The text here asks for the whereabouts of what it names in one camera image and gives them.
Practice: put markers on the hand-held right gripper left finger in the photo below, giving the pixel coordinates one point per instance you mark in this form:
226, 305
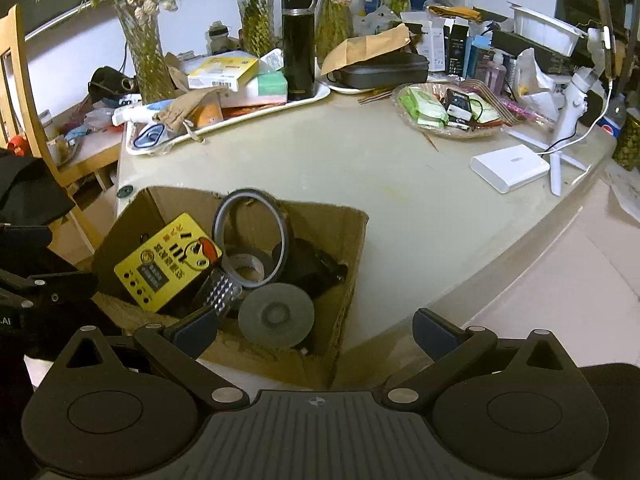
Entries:
196, 332

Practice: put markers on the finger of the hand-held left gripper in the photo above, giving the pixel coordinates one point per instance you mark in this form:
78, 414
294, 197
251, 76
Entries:
25, 240
60, 286

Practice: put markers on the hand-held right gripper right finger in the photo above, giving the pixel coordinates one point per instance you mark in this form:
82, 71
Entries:
434, 332

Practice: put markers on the clear plastic case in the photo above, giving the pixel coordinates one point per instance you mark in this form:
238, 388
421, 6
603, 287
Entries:
220, 292

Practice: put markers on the yellow and black box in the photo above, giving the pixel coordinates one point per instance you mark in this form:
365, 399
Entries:
160, 265

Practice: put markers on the black cylinder speaker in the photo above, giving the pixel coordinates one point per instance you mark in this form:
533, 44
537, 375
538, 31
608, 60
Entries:
275, 317

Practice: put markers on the brown cardboard box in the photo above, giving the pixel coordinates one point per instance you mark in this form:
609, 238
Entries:
345, 270

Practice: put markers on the black cloth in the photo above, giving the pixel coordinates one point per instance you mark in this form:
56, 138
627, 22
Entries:
30, 185

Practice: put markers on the wooden chair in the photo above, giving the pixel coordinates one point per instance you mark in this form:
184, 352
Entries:
22, 95

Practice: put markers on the blue oval packet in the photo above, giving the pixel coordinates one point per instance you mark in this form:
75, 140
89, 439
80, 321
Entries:
150, 136

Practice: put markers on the blue and white tube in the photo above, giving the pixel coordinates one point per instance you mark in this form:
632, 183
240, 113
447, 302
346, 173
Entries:
137, 112

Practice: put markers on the black bag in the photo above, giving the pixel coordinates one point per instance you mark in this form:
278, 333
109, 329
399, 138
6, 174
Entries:
107, 82

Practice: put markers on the white power bank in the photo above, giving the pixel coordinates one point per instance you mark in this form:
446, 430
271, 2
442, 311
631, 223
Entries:
507, 167

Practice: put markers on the wooden toothpick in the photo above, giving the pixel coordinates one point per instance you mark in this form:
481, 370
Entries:
431, 142

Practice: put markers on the glass bowl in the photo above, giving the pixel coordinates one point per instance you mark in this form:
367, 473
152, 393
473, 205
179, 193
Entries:
450, 131

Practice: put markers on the white tray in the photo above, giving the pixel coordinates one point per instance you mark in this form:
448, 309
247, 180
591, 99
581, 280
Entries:
240, 120

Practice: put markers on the orange packet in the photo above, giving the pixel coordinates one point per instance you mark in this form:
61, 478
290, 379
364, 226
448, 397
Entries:
207, 112

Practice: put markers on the pile of green packets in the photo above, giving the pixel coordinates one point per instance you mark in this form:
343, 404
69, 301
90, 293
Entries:
425, 107

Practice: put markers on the glass vase with dried flowers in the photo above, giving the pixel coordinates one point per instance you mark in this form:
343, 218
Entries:
147, 50

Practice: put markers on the black charger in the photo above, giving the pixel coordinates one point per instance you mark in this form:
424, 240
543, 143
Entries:
457, 107

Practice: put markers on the red packet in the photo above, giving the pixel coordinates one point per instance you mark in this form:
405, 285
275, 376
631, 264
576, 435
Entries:
250, 108

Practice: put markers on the chopsticks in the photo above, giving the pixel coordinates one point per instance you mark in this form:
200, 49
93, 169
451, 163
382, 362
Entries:
375, 96

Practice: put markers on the green and pink box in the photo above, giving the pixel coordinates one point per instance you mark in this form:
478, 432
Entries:
265, 89

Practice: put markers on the yellow and white box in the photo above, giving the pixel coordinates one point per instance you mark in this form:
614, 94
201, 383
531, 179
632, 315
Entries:
222, 74

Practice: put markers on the white plate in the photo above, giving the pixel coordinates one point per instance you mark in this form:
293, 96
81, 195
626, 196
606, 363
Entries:
345, 89

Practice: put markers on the black zip case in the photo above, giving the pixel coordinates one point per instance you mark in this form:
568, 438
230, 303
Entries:
387, 72

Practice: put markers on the pink soap bottle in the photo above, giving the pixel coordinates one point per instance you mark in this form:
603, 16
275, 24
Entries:
495, 75

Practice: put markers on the white gimbal tripod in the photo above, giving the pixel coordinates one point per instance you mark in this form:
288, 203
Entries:
575, 95

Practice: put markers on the white plastic bag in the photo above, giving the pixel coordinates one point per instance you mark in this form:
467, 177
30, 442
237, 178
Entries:
537, 75

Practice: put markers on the blue label soda bottle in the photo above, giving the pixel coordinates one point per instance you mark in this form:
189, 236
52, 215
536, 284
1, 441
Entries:
612, 120

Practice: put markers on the blue carton box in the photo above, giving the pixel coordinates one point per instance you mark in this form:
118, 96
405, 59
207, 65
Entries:
477, 57

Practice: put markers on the small glass jar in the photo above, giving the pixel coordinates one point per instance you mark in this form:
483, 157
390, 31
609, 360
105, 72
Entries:
218, 37

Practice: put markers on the white carton box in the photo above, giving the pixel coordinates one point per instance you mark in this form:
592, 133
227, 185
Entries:
432, 42

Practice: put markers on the brown paper envelope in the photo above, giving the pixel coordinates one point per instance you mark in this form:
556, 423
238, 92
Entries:
365, 47

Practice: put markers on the black thermos bottle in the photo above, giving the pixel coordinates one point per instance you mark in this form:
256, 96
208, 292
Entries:
298, 50

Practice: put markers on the glass vase with green stems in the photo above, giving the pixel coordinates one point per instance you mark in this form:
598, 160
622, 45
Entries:
334, 20
255, 20

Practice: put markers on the white food container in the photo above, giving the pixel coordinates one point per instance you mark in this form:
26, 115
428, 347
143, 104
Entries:
545, 30

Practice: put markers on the phone on gimbal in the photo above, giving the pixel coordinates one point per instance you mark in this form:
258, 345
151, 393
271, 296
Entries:
606, 30

